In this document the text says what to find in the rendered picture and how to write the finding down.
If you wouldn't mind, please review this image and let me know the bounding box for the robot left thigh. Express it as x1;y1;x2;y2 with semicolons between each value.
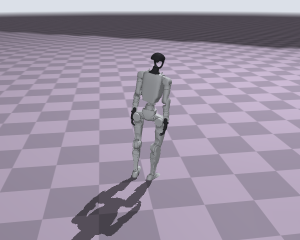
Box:
133;110;144;149

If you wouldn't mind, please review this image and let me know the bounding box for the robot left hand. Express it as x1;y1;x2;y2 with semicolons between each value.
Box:
131;107;136;126

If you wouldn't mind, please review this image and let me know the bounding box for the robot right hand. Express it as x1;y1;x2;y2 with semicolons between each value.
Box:
159;118;169;136

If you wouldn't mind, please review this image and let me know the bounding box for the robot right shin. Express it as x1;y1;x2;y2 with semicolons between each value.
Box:
150;145;161;175

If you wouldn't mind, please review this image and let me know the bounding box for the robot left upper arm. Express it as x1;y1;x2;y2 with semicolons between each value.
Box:
135;70;145;96

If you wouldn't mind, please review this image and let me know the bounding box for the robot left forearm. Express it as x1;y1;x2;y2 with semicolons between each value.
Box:
132;92;140;111

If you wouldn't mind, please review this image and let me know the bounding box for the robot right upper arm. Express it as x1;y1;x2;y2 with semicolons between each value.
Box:
161;76;172;104

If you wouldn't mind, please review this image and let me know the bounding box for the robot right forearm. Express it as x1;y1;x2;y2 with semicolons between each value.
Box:
162;98;171;122

